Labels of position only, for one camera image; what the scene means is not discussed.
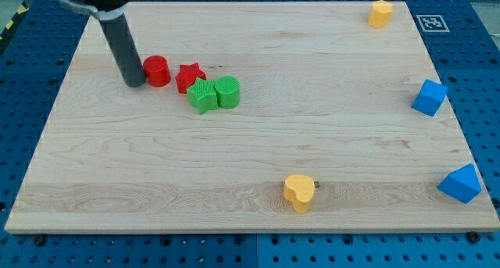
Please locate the red cylinder block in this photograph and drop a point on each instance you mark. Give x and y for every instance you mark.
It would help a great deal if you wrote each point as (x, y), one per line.
(157, 71)

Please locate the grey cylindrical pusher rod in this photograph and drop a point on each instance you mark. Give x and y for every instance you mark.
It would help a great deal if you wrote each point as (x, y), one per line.
(122, 46)

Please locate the red star block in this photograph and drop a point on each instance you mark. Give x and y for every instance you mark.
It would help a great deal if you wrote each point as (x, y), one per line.
(187, 75)

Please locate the black bolt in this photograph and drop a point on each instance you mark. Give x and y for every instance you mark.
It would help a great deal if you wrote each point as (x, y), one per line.
(39, 240)
(473, 237)

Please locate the blue triangle block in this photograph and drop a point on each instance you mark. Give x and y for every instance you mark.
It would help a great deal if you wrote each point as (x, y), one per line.
(462, 184)

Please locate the black bolt right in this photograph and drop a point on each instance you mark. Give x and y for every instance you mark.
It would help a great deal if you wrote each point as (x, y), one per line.
(473, 237)

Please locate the white fiducial marker tag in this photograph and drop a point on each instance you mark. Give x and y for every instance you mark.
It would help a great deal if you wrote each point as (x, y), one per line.
(432, 23)

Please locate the yellow heart block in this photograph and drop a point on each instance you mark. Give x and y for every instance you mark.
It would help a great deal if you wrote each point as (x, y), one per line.
(299, 190)

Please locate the wooden board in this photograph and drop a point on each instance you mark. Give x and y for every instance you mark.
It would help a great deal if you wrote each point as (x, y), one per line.
(323, 94)

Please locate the black bolt left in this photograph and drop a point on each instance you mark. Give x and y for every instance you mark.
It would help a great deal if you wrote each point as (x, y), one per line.
(39, 240)

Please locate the green star block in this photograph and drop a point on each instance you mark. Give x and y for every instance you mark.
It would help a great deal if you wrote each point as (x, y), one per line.
(202, 95)

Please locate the green cylinder block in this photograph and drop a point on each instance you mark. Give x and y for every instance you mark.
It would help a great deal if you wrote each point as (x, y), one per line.
(228, 92)

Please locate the blue cube block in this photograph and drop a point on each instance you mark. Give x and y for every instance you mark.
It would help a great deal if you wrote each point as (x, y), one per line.
(430, 97)

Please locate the yellow hexagon block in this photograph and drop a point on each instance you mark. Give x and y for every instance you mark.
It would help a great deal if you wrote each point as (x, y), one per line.
(380, 14)

